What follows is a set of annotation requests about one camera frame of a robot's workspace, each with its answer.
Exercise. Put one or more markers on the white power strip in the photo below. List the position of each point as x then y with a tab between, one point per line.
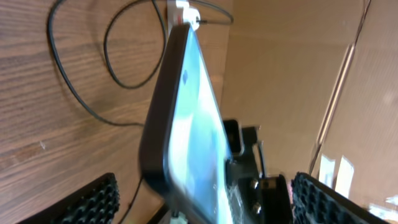
175	9

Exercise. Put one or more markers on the transparent plastic sheet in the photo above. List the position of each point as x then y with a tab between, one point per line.
359	153

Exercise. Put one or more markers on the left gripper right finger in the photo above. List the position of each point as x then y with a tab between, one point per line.
314	202

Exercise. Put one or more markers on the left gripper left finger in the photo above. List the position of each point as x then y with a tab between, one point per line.
96	202

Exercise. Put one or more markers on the Samsung Galaxy smartphone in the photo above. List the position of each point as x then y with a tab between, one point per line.
184	148

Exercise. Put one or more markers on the white charger plug adapter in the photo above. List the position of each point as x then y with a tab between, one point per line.
189	15

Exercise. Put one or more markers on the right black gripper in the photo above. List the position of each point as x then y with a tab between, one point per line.
254	197

